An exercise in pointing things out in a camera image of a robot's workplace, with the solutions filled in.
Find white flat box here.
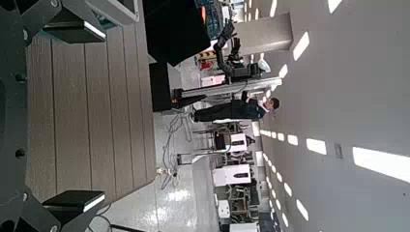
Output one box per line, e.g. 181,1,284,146
201,74,225,87

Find white cabinet with pink mark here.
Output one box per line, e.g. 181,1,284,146
229,222,260,232

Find grey metal floor stand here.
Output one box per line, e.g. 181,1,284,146
176,151,214,166

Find grey floor cable bundle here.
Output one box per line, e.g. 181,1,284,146
159,110,195,191

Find black draped table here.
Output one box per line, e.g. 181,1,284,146
142,0,212,68

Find black box cabinet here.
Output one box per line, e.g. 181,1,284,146
149,62,172,113

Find small white square box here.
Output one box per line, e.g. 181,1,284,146
217,199,231,219

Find robot torso on lift column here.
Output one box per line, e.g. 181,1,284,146
172,58,283,110

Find large white machine cabinet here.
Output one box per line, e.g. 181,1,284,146
212,163,252,188

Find yellow black striped barrier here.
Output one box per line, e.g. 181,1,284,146
196,50,217,61

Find person in dark clothes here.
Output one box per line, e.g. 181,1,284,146
192,91,280,124

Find black monitor box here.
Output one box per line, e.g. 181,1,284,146
215,131,227,151

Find small white machine cabinet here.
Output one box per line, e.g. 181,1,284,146
229,133,249,153

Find black floor cable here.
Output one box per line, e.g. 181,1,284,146
109,223,146,232

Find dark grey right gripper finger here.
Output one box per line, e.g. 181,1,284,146
15,0,106,46
14,187,106,232

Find grey square pillar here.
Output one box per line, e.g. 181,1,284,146
233,12,294,56

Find rack with blue items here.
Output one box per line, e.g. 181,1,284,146
194,0,227,41

